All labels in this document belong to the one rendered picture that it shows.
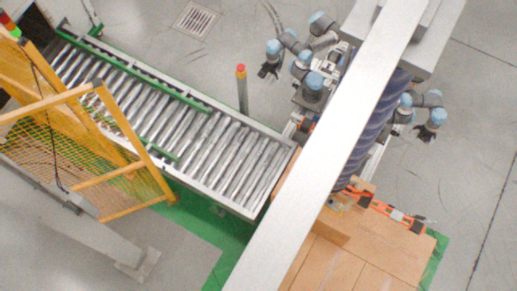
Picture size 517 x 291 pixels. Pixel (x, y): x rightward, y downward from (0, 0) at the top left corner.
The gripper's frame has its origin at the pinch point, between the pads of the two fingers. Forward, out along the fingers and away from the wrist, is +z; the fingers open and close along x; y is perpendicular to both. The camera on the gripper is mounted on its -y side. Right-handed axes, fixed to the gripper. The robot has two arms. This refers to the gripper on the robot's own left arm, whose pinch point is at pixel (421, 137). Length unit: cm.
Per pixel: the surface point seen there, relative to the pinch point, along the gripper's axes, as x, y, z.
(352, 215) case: -13, 44, 58
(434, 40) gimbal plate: -25, 42, -135
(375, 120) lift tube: -29, 46, -82
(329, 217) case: -26, 52, 58
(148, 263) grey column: -140, 135, 151
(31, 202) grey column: -145, 140, -55
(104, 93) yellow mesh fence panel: -149, 79, -51
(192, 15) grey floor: -240, -98, 156
